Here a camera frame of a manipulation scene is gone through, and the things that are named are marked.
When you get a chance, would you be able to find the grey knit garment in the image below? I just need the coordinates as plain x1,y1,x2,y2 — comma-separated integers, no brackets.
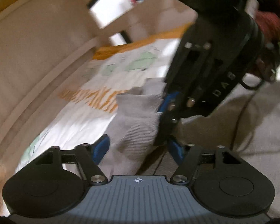
99,78,280,217

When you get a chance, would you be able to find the right hand in black glove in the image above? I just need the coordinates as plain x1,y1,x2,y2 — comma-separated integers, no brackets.
246,0,280,82

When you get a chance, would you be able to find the white leaf-print bed sheet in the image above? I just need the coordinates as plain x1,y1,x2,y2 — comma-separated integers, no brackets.
16,24,188,171

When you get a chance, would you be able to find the beige shelf unit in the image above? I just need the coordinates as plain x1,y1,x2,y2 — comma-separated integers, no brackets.
83,0,197,45

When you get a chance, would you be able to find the black cable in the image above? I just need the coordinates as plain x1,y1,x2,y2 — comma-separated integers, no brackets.
228,74,267,152

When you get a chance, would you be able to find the beige wooden bed frame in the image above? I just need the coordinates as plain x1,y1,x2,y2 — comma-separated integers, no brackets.
0,0,101,169

